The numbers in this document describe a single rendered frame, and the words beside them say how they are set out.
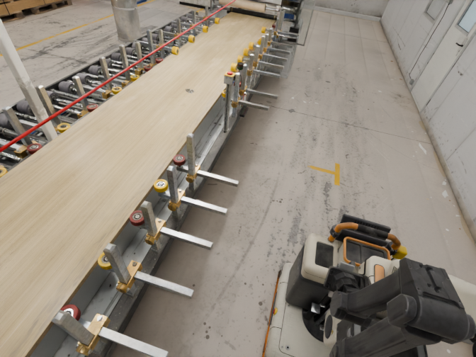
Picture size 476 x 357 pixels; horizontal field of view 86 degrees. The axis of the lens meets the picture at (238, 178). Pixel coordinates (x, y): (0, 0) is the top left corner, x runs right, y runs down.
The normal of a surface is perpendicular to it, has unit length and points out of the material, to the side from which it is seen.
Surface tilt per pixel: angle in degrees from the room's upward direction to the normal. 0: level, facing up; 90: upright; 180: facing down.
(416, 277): 12
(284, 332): 0
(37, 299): 0
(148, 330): 0
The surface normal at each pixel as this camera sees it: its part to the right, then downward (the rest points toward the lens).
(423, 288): 0.14, -0.83
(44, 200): 0.10, -0.70
